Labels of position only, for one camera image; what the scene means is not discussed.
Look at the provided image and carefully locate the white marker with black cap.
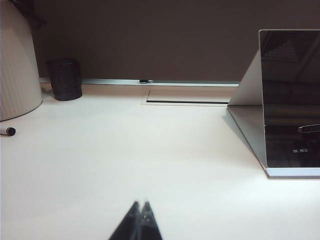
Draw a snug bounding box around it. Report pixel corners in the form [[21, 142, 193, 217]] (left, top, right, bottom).
[[0, 126, 17, 137]]

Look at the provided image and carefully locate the black cylindrical pen holder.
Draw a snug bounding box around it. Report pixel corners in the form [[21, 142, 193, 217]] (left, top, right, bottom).
[[47, 57, 83, 102]]

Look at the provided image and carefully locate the brown desk divider panel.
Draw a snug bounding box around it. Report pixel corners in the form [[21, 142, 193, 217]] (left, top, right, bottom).
[[0, 0, 320, 84]]

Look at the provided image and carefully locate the cream ribbed cone-shaped vessel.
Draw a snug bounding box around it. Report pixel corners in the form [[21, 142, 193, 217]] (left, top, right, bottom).
[[0, 0, 44, 123]]

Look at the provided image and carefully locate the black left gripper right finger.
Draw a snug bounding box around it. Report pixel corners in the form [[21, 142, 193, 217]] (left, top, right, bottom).
[[141, 198, 164, 240]]

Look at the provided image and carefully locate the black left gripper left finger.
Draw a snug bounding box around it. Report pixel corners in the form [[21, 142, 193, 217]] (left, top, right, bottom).
[[107, 200, 142, 240]]

